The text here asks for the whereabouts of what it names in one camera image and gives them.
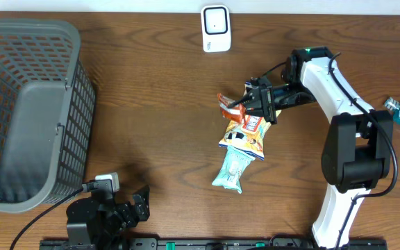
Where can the yellow snack bag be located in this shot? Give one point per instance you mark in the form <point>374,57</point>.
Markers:
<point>247,137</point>

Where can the red chocolate bar wrapper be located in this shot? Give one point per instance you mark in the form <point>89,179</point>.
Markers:
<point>236,113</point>

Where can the white barcode scanner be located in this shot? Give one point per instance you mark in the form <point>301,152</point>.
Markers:
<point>216,28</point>

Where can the gray plastic basket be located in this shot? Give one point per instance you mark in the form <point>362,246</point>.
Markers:
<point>46,112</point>

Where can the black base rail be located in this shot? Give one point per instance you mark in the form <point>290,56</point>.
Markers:
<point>154,244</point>

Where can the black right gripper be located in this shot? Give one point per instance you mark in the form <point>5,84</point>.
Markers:
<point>262,101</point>

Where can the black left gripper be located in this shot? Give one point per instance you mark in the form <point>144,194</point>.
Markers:
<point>141,206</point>

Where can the light teal snack packet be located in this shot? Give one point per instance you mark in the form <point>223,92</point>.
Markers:
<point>234,165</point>

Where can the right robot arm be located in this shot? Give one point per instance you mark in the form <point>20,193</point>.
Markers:
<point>358,159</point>

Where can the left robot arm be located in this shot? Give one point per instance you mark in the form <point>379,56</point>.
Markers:
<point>98,222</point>

